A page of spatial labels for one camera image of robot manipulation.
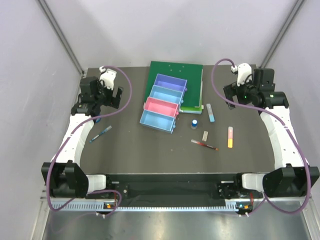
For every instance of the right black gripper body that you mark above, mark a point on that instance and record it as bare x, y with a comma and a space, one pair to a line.
244, 93

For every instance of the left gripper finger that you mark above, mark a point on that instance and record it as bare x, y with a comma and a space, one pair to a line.
115, 102
119, 92

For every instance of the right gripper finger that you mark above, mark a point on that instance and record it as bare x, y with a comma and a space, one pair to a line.
227, 89
231, 105

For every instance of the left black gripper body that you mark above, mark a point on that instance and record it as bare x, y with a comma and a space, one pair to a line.
105, 96

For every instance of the light green folder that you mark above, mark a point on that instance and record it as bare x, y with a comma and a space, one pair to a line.
194, 110

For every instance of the dark green binder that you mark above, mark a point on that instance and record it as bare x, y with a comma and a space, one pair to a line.
182, 77

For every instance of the light blue tray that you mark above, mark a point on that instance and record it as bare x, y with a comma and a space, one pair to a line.
166, 94
158, 121

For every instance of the purple plastic tray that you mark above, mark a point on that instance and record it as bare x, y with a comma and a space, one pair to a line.
170, 82

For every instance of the pink plastic tray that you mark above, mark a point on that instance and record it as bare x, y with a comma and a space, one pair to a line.
161, 107

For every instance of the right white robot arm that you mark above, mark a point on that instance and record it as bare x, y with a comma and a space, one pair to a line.
256, 87

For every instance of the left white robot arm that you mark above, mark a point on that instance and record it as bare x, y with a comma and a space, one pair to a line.
63, 175

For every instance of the blue grey eraser stick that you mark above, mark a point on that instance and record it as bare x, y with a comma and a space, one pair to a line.
210, 113

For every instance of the blue pen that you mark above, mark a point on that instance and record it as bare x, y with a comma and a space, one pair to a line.
101, 133

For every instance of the small grey eraser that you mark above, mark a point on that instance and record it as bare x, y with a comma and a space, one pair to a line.
205, 136

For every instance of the blue cap bottle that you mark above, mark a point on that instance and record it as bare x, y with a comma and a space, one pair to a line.
194, 124

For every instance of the red pen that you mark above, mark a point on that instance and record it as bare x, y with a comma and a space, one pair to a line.
204, 145

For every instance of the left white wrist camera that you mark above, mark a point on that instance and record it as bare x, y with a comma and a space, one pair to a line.
107, 77

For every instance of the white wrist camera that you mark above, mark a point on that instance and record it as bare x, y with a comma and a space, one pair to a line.
107, 77
243, 72

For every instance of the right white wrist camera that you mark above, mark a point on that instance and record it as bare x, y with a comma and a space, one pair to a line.
243, 72

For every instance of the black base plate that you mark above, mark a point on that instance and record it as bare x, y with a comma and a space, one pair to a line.
177, 189

